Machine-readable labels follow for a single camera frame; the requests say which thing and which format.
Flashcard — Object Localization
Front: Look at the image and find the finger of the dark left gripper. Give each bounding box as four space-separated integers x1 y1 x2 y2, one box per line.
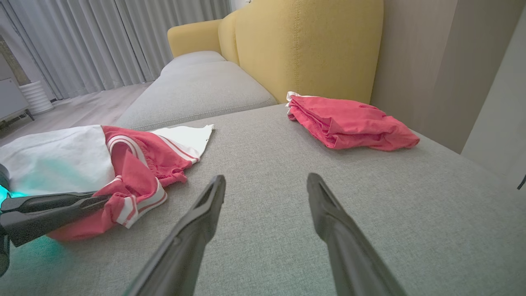
0 191 97 215
0 195 111 247

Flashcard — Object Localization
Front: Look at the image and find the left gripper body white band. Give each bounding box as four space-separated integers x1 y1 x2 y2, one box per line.
0 229 11 277

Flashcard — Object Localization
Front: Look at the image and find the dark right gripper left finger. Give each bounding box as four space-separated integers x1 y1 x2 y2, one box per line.
123 175 227 296

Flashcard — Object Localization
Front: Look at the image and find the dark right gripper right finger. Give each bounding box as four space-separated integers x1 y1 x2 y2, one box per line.
306 173 407 296

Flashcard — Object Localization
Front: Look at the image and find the red white striped jersey garment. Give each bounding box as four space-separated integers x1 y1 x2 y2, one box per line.
0 124 215 242

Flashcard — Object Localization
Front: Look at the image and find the plain red garment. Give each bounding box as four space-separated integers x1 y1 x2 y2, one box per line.
286 91 420 151

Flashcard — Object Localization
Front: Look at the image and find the grey fabric sofa seat cushion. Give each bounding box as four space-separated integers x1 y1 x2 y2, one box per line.
0 103 526 296

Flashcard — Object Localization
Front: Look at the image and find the white ribbed cylinder appliance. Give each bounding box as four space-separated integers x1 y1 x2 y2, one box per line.
19 81 55 116

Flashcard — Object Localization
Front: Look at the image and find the white low cabinet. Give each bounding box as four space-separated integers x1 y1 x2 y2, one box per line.
0 77 35 126

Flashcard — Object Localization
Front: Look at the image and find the smaller grey sofa seat cushion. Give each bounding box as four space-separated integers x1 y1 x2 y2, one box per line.
115 51 278 131

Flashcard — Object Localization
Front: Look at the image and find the grey pleated curtain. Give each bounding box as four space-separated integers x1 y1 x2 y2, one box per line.
0 0 233 102

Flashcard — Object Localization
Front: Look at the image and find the yellow sofa armrest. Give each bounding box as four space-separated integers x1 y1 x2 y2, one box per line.
167 19 223 58

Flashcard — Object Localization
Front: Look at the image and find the fabric sofa backrest cushion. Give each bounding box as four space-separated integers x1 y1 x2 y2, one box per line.
218 0 385 106

